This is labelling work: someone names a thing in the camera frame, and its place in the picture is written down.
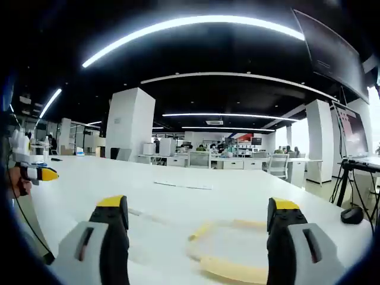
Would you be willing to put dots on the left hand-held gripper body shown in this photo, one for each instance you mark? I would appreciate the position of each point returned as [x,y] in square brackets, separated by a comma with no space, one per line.
[20,145]

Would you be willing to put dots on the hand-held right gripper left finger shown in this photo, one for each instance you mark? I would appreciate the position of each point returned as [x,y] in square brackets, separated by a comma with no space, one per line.
[114,237]

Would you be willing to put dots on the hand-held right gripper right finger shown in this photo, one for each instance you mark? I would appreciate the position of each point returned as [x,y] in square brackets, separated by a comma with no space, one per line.
[282,237]

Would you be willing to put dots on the clear storage box lid yellow latches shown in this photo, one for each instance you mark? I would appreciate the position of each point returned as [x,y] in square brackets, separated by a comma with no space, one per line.
[231,267]

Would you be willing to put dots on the person's left hand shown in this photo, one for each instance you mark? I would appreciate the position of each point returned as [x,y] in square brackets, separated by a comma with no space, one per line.
[13,179]

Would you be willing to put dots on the white bottle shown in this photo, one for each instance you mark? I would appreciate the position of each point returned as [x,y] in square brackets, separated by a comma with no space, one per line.
[45,150]

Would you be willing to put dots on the short ceiling light strip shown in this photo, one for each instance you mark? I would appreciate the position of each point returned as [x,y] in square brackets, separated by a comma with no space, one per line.
[50,102]

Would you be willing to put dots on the white office chair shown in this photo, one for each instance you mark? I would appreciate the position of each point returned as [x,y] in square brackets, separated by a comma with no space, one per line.
[279,166]

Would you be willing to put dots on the black computer mouse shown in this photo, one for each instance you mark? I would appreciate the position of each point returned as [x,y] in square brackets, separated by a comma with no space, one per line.
[351,215]

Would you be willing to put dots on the black tripod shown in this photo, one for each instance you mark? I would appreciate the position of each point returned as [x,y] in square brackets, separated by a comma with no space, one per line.
[341,184]

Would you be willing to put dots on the wide white pillar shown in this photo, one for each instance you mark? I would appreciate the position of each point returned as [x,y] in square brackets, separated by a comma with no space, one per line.
[127,124]

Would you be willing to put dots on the small white appliance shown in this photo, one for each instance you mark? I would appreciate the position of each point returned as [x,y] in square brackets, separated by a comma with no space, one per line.
[148,149]

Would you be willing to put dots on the narrow white pillar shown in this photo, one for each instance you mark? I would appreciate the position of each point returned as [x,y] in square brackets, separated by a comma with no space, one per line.
[319,139]

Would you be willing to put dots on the grey mesh office chair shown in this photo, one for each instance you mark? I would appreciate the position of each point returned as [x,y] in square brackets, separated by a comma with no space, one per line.
[199,159]

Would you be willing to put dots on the thin ceiling light strip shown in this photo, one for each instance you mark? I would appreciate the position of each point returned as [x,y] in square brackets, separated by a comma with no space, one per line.
[231,115]
[231,129]

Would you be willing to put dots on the tilted display screen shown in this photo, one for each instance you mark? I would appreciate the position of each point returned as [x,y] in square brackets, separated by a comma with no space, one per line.
[354,130]

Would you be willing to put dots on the ceiling air vent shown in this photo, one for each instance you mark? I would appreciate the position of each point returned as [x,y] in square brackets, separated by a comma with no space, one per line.
[214,122]

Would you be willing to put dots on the large dark hanging screen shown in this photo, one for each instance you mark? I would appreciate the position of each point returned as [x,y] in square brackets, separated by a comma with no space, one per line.
[335,53]

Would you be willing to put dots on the long curved ceiling light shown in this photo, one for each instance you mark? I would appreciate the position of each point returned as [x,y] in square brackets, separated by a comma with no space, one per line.
[184,22]

